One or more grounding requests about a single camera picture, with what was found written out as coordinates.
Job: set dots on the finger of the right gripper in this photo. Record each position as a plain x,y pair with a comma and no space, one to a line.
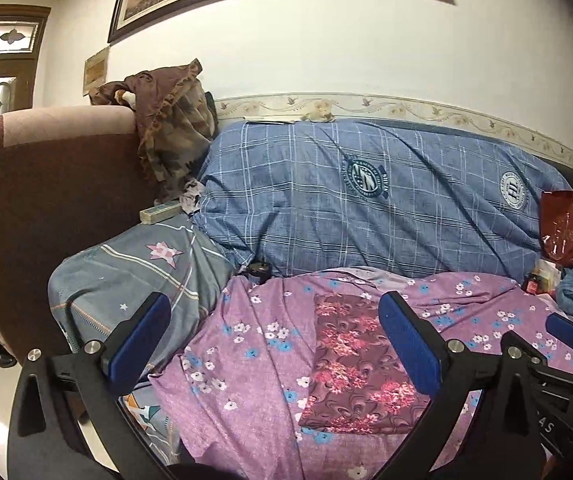
561,328

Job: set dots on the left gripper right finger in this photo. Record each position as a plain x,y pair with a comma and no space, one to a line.
419,347

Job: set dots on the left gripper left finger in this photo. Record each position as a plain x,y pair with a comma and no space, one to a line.
130,346

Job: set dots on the maroon floral cloth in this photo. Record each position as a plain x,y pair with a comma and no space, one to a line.
357,383

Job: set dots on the small red bottle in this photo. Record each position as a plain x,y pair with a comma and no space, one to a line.
532,284

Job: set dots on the grey star pillow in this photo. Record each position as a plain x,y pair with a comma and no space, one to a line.
94,290

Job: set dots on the red plastic bag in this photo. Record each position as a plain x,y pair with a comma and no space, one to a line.
556,227

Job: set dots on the purple floral bed sheet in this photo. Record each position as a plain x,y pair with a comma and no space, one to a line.
236,393

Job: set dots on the small cream box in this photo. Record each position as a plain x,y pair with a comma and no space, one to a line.
160,212

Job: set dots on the small black jar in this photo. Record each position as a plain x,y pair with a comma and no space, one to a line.
258,272

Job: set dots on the blue plaid quilt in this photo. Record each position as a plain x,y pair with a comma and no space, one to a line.
403,198

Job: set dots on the brown bed headboard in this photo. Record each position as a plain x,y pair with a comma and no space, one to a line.
70,178

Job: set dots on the brown camouflage frilled cloth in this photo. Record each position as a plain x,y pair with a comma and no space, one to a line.
176,121

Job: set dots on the wooden door with glass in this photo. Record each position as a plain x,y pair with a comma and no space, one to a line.
21,34

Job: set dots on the small wall plaque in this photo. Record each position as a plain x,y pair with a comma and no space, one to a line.
95,71

